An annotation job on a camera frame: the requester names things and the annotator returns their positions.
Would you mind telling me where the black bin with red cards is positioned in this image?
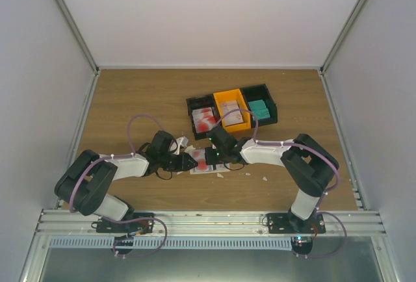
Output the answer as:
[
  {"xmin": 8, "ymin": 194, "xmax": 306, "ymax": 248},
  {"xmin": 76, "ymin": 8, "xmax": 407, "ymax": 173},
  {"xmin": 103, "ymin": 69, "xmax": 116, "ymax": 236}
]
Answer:
[{"xmin": 186, "ymin": 94, "xmax": 220, "ymax": 140}]

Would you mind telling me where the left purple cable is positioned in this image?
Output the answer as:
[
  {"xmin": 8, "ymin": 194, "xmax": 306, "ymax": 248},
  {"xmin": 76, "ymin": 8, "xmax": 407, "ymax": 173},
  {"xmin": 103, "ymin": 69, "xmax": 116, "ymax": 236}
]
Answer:
[{"xmin": 68, "ymin": 114, "xmax": 168, "ymax": 259}]

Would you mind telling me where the black bin with teal cards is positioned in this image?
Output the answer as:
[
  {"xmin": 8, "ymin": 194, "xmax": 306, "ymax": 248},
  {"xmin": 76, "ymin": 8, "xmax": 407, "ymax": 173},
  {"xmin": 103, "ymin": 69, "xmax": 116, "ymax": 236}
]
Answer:
[{"xmin": 241, "ymin": 84, "xmax": 278, "ymax": 126}]

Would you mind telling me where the yellow bin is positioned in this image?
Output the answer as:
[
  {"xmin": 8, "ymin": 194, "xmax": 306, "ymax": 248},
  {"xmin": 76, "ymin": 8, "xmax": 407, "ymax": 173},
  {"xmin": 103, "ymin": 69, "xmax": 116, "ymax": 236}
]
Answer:
[{"xmin": 213, "ymin": 89, "xmax": 251, "ymax": 133}]

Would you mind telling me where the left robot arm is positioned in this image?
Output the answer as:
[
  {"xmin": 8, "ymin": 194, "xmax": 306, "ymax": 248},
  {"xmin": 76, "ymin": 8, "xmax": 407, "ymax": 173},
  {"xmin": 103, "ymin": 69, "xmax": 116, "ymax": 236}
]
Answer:
[{"xmin": 54, "ymin": 131, "xmax": 198, "ymax": 233}]

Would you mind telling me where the teal card stack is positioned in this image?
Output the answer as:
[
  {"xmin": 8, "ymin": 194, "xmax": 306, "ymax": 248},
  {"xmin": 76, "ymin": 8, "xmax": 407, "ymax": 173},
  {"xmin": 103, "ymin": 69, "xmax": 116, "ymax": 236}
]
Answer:
[{"xmin": 248, "ymin": 99, "xmax": 270, "ymax": 120}]

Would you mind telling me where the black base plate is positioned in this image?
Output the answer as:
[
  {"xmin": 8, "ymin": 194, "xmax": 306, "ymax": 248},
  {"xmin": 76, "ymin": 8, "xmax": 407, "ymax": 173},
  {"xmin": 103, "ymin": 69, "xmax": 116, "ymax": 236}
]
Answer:
[
  {"xmin": 265, "ymin": 212, "xmax": 326, "ymax": 234},
  {"xmin": 91, "ymin": 212, "xmax": 155, "ymax": 235}
]

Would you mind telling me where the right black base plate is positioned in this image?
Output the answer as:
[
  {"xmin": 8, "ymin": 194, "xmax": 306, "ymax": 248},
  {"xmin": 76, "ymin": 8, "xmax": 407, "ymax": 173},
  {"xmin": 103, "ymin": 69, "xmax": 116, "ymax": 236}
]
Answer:
[{"xmin": 265, "ymin": 212, "xmax": 326, "ymax": 234}]

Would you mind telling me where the white patterned card stack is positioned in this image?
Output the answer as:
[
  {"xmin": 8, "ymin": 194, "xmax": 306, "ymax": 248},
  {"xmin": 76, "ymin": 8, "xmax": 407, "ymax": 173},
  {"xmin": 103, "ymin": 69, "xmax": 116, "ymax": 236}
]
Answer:
[{"xmin": 220, "ymin": 100, "xmax": 244, "ymax": 127}]

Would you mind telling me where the beige card holder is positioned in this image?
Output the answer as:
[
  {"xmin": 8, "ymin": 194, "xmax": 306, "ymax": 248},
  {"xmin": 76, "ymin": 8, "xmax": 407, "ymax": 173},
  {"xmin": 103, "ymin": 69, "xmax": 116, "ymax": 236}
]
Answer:
[{"xmin": 189, "ymin": 149, "xmax": 229, "ymax": 175}]

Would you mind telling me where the red white credit card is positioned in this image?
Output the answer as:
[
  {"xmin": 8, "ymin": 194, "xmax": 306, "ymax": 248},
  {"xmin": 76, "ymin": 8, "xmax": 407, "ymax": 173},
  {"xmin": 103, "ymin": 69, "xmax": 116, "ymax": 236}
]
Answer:
[{"xmin": 192, "ymin": 149, "xmax": 209, "ymax": 172}]

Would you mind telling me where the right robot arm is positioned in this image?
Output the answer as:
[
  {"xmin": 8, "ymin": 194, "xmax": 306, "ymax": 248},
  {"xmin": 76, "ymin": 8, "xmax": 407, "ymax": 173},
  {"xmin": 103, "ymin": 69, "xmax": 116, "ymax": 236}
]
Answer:
[{"xmin": 205, "ymin": 126, "xmax": 341, "ymax": 233}]

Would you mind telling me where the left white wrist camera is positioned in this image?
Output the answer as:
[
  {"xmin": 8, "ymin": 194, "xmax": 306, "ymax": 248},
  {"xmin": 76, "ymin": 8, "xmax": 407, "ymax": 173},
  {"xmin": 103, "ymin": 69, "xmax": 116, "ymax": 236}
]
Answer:
[{"xmin": 175, "ymin": 136, "xmax": 189, "ymax": 154}]

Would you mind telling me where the red white card stack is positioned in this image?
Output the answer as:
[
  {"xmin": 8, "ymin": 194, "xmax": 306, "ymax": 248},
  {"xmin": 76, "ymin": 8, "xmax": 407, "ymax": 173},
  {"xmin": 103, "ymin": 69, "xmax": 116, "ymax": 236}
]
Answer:
[{"xmin": 192, "ymin": 107, "xmax": 218, "ymax": 134}]

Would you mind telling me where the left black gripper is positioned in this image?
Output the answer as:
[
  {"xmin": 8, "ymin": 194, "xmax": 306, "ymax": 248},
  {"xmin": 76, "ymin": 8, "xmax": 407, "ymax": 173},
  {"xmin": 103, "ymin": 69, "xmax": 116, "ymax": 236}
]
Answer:
[{"xmin": 159, "ymin": 152, "xmax": 198, "ymax": 172}]

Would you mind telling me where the grey slotted cable duct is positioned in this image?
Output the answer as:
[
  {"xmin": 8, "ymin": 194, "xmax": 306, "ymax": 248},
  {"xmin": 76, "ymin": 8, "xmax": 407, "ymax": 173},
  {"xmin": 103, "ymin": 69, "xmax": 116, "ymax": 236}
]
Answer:
[{"xmin": 49, "ymin": 236, "xmax": 292, "ymax": 251}]

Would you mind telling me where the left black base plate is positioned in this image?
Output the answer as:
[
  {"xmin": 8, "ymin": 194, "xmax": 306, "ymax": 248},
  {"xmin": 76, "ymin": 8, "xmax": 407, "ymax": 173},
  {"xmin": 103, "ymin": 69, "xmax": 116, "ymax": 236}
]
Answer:
[{"xmin": 91, "ymin": 212, "xmax": 155, "ymax": 235}]

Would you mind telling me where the aluminium front rail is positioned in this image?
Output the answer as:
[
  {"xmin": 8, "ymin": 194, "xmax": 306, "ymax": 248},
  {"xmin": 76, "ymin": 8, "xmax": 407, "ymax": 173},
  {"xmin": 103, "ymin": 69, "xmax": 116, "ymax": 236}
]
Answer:
[{"xmin": 35, "ymin": 210, "xmax": 386, "ymax": 237}]

